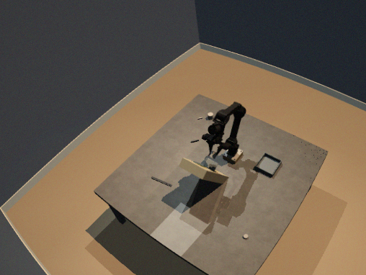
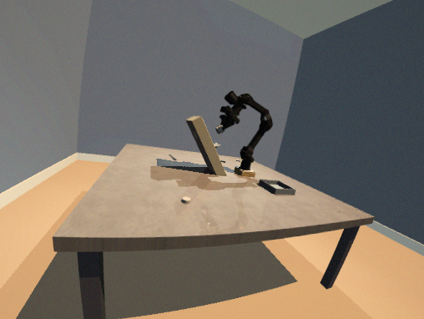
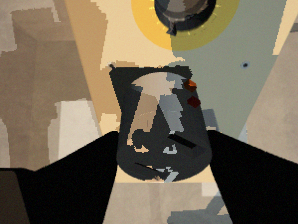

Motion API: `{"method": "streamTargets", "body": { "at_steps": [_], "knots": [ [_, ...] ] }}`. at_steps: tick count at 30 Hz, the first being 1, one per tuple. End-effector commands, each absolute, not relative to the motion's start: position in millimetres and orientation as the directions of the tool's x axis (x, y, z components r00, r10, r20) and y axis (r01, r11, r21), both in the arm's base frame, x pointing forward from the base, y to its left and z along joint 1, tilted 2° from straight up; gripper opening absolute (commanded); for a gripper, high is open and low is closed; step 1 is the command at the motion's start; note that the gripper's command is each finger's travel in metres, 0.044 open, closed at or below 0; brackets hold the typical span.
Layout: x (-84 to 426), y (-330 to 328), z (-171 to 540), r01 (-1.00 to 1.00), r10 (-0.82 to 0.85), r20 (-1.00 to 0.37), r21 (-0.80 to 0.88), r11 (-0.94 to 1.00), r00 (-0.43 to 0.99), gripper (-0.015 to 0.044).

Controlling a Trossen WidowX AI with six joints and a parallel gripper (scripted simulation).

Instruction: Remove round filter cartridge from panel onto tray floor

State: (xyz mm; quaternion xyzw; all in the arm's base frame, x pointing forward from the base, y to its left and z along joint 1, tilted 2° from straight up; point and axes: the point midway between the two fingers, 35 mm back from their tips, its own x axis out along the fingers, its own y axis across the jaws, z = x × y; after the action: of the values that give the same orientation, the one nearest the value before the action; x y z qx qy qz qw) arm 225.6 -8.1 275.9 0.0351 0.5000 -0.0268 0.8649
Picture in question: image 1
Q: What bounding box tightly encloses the tan service panel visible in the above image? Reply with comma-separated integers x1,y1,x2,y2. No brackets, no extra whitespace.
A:
179,158,228,184

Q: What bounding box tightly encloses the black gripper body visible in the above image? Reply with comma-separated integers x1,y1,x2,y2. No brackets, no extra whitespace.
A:
202,132,231,150

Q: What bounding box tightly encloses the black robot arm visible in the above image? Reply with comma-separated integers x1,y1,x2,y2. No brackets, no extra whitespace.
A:
207,102,246,156

